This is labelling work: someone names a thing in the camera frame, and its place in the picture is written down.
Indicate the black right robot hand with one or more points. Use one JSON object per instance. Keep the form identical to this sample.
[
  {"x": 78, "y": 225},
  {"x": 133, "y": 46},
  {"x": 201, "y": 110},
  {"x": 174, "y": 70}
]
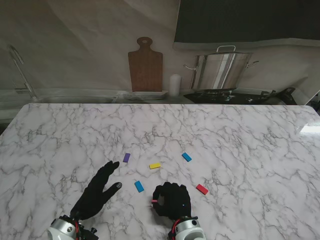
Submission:
[{"x": 176, "y": 202}]

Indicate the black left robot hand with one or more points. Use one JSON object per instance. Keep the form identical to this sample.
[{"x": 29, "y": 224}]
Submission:
[{"x": 93, "y": 197}]

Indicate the red domino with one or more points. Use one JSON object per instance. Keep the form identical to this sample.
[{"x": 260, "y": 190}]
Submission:
[{"x": 202, "y": 189}]

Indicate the blue domino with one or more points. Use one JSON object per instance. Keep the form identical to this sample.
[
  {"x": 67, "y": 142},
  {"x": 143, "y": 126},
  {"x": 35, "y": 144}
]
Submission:
[
  {"x": 186, "y": 157},
  {"x": 139, "y": 186}
]

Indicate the yellow domino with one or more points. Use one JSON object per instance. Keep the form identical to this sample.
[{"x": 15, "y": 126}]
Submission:
[{"x": 154, "y": 165}]

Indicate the purple domino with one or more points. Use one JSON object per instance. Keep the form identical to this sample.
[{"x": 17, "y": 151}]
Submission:
[{"x": 126, "y": 157}]

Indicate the steel sink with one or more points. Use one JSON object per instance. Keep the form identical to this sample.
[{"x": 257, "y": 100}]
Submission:
[{"x": 75, "y": 99}]

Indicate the stack of white plates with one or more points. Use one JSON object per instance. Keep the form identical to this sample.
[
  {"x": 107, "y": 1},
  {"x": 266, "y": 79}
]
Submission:
[{"x": 146, "y": 95}]

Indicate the black gas stove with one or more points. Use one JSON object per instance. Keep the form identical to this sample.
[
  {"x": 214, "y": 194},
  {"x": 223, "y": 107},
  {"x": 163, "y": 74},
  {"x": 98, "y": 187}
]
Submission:
[{"x": 212, "y": 96}]

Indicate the white candle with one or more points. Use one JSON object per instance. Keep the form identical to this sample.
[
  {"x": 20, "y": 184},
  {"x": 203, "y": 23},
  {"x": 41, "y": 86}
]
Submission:
[{"x": 175, "y": 85}]

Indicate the chrome faucet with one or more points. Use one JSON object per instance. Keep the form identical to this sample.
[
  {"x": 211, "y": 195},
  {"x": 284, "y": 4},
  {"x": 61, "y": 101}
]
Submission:
[{"x": 27, "y": 86}]

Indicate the brown wooden cutting board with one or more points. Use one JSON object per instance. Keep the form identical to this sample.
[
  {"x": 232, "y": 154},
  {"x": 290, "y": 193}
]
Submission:
[{"x": 146, "y": 70}]

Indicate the large steel stock pot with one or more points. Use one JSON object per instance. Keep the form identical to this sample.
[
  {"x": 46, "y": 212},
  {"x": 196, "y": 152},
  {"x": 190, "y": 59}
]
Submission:
[{"x": 220, "y": 72}]

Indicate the black pan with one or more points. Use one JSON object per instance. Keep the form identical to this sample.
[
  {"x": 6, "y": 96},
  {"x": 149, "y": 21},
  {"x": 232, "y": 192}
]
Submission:
[{"x": 282, "y": 97}]

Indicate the dark range hood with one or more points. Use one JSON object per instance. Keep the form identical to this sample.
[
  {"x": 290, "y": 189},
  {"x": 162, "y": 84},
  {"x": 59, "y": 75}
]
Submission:
[{"x": 250, "y": 20}]

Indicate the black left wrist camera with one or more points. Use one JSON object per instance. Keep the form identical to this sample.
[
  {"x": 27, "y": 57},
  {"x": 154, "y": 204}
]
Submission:
[{"x": 88, "y": 233}]

